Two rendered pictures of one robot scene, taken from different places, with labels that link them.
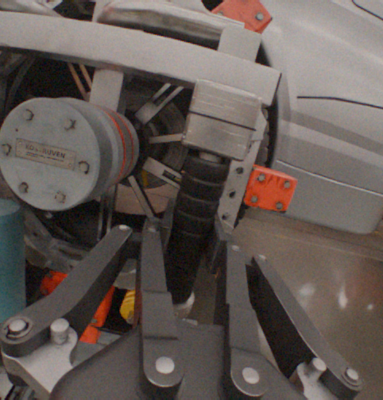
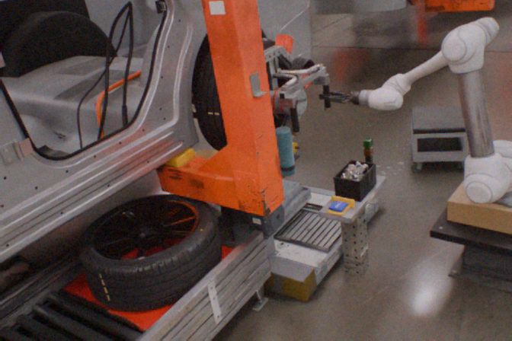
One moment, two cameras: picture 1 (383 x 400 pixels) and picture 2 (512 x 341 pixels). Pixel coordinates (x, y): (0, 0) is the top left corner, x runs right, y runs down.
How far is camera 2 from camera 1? 275 cm
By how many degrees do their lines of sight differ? 44
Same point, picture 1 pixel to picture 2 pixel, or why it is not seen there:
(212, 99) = (326, 78)
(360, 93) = (288, 17)
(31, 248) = not seen: hidden behind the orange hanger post
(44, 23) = (307, 80)
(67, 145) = (303, 97)
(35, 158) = (300, 103)
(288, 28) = (263, 12)
